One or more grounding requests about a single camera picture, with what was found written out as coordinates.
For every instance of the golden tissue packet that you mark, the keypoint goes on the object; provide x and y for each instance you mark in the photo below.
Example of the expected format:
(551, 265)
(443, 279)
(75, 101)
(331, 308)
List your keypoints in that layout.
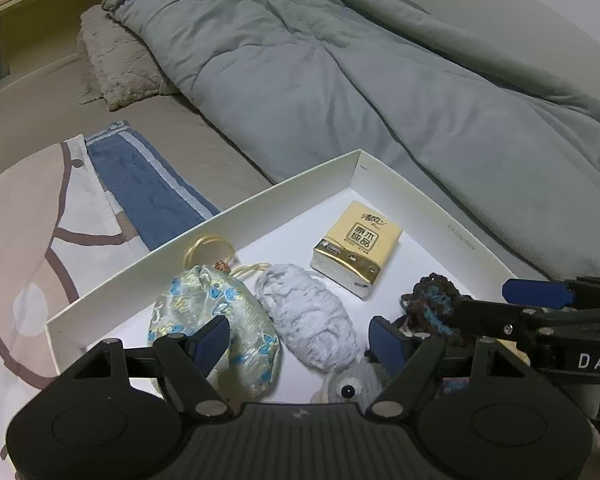
(355, 250)

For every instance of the grey googly-eyed crochet toy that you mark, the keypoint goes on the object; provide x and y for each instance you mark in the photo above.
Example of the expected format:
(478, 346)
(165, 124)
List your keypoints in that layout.
(360, 375)

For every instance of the cartoon printed blanket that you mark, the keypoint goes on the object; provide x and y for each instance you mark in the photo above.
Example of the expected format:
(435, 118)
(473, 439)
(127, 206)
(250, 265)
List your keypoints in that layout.
(30, 240)

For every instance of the grey duvet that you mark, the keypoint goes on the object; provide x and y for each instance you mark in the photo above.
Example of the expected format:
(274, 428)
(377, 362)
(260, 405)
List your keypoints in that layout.
(330, 85)

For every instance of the taupe bed sheet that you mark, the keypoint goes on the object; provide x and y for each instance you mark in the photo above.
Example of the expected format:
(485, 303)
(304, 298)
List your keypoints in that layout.
(30, 125)

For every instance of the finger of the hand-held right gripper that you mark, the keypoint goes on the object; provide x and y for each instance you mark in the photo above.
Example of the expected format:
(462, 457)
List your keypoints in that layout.
(535, 292)
(495, 317)

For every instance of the pale fluffy yarn ball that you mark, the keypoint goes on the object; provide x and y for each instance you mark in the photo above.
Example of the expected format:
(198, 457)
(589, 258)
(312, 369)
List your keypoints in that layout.
(305, 315)

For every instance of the dark crochet piece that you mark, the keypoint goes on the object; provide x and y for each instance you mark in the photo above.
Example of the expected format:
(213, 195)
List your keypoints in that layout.
(430, 305)

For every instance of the beige fluffy pillow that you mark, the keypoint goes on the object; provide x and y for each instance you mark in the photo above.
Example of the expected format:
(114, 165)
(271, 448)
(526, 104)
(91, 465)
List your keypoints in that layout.
(115, 60)

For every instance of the wooden headboard shelf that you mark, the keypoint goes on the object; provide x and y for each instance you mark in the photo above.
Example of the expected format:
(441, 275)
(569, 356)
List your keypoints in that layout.
(0, 15)

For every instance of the white cardboard box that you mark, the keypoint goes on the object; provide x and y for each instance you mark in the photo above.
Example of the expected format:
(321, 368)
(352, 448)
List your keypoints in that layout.
(430, 270)

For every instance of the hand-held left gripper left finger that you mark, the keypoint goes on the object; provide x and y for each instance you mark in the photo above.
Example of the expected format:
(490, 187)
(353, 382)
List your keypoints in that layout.
(212, 342)

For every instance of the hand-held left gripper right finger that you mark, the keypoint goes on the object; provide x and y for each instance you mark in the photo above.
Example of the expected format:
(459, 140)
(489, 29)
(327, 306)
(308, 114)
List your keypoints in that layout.
(387, 342)

